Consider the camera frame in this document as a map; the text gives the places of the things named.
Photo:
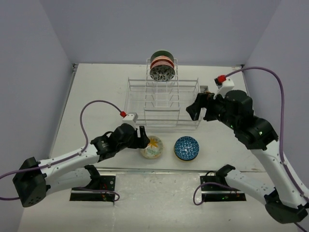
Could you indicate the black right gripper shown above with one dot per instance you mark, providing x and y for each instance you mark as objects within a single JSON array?
[{"x": 203, "y": 99}]

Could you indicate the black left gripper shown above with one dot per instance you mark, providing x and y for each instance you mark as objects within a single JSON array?
[{"x": 141, "y": 142}]

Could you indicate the yellow floral cream bowl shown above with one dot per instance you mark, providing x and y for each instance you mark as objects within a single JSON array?
[{"x": 154, "y": 149}]

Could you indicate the blue triangle pattern bowl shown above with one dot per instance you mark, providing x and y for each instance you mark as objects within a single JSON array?
[{"x": 186, "y": 148}]

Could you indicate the black leaf pattern bowl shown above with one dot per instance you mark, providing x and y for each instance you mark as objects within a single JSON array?
[{"x": 162, "y": 73}]

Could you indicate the orange leaf pattern bowl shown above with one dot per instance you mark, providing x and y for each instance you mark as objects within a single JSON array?
[{"x": 162, "y": 60}]

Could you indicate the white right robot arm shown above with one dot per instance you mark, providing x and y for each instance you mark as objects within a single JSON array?
[{"x": 286, "y": 201}]

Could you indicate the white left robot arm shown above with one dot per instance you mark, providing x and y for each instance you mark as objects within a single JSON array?
[{"x": 37, "y": 179}]

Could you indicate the dark green bowl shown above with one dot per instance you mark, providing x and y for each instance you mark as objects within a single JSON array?
[{"x": 162, "y": 53}]

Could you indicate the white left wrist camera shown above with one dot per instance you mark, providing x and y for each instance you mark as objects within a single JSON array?
[{"x": 131, "y": 119}]

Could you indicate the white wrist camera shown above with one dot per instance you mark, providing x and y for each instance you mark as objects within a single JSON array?
[
  {"x": 131, "y": 119},
  {"x": 224, "y": 85}
]

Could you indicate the white wire dish rack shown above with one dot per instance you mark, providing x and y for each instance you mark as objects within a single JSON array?
[{"x": 162, "y": 105}]

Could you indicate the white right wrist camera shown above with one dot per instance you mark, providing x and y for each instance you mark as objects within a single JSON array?
[{"x": 224, "y": 85}]

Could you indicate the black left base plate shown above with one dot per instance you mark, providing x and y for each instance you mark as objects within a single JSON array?
[{"x": 101, "y": 190}]

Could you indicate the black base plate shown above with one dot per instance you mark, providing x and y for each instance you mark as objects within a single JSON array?
[
  {"x": 101, "y": 190},
  {"x": 214, "y": 193}
]

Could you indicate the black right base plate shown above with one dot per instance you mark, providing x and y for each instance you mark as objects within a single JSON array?
[{"x": 214, "y": 193}]

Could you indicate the aluminium table edge rail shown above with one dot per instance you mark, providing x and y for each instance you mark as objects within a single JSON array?
[{"x": 67, "y": 94}]

